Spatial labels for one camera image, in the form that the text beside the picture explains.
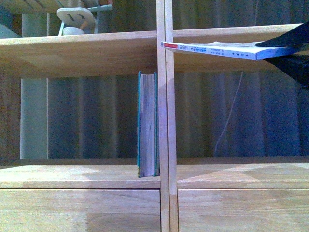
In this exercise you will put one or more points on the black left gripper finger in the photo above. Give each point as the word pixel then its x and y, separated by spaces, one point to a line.
pixel 296 67

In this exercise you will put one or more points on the teal cartoon cover book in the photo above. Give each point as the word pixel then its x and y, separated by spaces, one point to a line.
pixel 148 160

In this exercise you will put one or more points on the blue white red-spined book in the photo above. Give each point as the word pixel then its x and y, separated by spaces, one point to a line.
pixel 249 51

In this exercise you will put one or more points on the white round pot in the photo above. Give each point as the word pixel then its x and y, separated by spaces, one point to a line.
pixel 68 31

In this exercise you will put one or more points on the right wooden bookshelf cabinet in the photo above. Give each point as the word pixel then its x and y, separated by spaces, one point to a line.
pixel 235 154

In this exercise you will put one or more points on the wooden bookshelf cabinet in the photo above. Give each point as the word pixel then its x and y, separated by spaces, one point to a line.
pixel 85 195
pixel 235 154

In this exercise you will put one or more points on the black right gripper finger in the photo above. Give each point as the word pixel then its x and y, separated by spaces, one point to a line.
pixel 296 36

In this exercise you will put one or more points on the left wooden bookshelf cabinet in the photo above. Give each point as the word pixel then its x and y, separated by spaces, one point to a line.
pixel 85 195

